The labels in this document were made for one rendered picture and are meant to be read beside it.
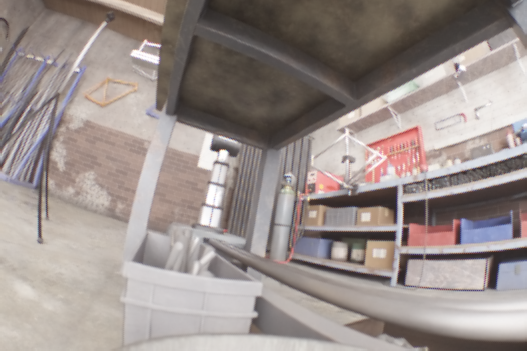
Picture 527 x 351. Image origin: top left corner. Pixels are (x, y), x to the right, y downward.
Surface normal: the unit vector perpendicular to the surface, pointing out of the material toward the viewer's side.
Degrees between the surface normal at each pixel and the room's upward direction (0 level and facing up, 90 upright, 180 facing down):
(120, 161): 90
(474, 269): 90
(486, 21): 90
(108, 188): 90
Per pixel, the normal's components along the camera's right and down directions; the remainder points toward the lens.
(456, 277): -0.88, -0.29
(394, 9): -0.16, 0.93
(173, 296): 0.44, -0.25
